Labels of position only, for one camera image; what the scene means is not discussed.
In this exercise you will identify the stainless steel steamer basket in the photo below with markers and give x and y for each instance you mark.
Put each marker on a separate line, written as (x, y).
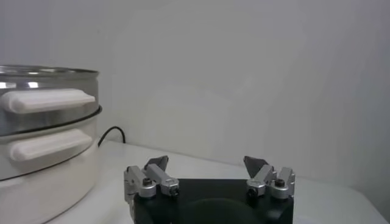
(45, 100)

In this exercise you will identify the white electric pot base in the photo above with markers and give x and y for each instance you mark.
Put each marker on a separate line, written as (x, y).
(45, 188)

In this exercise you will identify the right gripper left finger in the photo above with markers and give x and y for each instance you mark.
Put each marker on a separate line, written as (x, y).
(157, 175)

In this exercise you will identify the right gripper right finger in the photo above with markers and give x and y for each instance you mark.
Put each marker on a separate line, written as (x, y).
(263, 175)

